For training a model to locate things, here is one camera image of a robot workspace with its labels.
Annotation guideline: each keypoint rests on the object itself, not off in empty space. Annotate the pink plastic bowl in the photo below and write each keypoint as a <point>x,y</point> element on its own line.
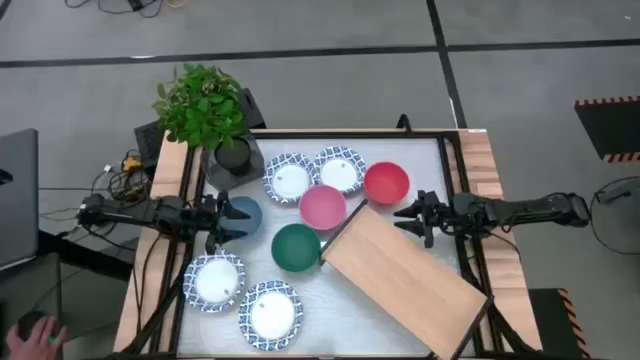
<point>322,207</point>

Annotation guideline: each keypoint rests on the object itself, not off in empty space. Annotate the green potted plant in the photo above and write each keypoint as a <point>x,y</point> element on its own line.
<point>200,107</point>

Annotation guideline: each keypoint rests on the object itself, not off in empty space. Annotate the black hazard-striped floor mat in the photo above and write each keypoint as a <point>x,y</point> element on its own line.
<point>612,127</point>
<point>552,325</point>

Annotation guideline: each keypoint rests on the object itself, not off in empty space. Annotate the person's hand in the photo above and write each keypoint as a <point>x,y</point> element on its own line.
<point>35,345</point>

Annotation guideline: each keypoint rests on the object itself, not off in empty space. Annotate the black metal table frame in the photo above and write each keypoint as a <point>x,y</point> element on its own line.
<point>350,135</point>

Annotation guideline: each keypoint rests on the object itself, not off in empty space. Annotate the dark grey side desk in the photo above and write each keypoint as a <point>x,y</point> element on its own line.
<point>30,285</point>

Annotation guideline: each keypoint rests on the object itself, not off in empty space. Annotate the yellow plug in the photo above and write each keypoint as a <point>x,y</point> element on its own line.
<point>131,163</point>

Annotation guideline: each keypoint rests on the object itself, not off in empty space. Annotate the black power adapter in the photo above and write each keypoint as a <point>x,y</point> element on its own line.
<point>135,4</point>

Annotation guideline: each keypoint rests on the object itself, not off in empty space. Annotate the blue plastic bowl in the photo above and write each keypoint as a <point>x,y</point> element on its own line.
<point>254,216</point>

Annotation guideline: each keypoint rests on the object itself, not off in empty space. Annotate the red plastic bowl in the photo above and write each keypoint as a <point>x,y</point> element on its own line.
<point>386,182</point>

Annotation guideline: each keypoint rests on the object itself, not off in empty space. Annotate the grey square plant saucer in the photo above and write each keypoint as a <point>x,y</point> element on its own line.
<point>217,180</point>

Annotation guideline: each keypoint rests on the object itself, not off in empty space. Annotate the grey laptop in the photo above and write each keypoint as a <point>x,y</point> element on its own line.
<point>17,200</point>

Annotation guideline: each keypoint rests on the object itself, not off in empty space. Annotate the black computer mouse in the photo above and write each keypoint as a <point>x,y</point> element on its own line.
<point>27,320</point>

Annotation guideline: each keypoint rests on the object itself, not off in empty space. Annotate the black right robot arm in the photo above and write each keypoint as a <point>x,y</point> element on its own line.
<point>525,210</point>

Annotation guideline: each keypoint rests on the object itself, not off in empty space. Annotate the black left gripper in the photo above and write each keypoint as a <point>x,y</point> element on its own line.
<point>214,225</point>

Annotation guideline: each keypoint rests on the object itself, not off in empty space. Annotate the wooden shelf with black frame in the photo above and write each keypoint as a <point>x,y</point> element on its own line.
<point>405,280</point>

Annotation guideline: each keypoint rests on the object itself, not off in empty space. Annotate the blue patterned white bowl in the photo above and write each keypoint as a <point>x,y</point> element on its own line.
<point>215,281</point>
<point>270,315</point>
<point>339,172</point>
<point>289,180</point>

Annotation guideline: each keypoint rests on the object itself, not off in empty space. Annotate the green plastic bowl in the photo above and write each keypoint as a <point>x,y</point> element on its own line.
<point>296,247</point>

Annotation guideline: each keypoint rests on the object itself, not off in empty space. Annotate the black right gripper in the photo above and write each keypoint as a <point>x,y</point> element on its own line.
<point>435,215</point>

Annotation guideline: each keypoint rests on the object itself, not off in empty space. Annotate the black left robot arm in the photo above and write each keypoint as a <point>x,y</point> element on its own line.
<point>150,212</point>

